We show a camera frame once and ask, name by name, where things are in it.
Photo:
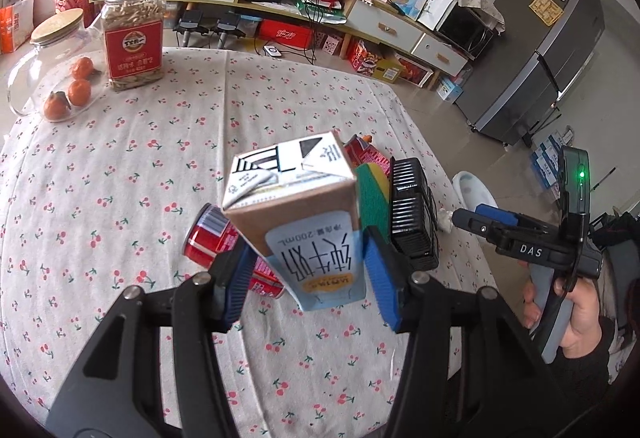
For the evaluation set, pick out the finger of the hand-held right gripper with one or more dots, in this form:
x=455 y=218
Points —
x=530 y=250
x=500 y=214

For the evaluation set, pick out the red wrapper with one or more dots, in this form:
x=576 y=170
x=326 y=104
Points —
x=362 y=155

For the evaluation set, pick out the white tissue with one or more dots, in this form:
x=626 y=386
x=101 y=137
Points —
x=445 y=220

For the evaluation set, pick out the red flat carton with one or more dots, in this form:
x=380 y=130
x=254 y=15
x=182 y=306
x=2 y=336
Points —
x=285 y=33

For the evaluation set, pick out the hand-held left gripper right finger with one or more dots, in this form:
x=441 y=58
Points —
x=382 y=278

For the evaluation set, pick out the person's right hand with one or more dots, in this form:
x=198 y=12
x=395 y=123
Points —
x=585 y=318

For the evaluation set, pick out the orange fruits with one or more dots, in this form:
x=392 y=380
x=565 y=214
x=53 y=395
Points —
x=97 y=97

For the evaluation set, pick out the red gift box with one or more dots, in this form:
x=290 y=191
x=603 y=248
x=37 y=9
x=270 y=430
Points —
x=417 y=70

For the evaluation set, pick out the cherry print tablecloth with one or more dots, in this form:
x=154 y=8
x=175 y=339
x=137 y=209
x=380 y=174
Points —
x=150 y=193

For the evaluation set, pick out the clear jar red label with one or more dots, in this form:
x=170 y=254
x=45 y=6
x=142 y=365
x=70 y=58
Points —
x=132 y=42

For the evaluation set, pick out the wooden white drawer cabinet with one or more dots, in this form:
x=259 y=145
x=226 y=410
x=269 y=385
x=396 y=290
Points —
x=390 y=27

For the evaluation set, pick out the red snack box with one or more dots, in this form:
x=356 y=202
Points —
x=362 y=57

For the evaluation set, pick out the black plastic tray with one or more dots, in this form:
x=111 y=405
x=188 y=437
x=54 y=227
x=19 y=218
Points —
x=412 y=218

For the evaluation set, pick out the yellow cardboard box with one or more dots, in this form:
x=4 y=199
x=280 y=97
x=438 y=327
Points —
x=387 y=70

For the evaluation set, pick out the red drink can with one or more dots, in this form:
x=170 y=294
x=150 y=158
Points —
x=210 y=238

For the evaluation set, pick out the tangerine with leaf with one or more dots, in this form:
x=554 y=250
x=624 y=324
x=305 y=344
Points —
x=56 y=106

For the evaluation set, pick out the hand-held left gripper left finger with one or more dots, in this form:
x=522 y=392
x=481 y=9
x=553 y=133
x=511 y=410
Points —
x=240 y=288

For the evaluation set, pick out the brown white milk carton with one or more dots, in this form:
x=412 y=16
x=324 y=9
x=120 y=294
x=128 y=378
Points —
x=300 y=218

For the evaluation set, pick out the black microwave oven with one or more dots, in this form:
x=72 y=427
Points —
x=465 y=32

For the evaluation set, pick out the blue white box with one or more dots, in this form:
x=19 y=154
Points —
x=450 y=90

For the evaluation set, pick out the white paper bag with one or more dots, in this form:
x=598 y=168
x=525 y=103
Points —
x=437 y=7

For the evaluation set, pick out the orange white bag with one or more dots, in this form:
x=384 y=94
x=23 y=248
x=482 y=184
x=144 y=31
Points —
x=15 y=22

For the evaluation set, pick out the green yellow sponge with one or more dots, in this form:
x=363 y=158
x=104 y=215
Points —
x=372 y=193

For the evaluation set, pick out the white trash bin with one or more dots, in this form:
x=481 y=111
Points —
x=467 y=188

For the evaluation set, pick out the yellow paper note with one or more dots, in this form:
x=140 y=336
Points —
x=546 y=10

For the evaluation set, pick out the stack of blue white boxes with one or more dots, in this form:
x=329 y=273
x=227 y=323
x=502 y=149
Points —
x=550 y=162

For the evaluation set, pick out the grey refrigerator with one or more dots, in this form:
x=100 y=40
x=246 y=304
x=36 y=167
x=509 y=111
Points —
x=525 y=67

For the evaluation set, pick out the glass teapot wooden lid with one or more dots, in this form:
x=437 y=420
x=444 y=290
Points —
x=55 y=27

